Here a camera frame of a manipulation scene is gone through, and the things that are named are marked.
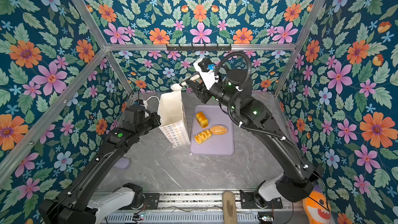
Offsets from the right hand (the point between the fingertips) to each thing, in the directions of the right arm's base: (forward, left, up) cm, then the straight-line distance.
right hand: (198, 70), depth 54 cm
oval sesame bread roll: (+6, -8, -48) cm, 49 cm away
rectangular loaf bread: (+11, +3, -46) cm, 47 cm away
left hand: (0, +20, -27) cm, 33 cm away
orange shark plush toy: (-34, -50, -46) cm, 76 cm away
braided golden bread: (0, +2, -48) cm, 48 cm away
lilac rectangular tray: (-2, -8, -53) cm, 54 cm away
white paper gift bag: (+14, +22, -42) cm, 49 cm away
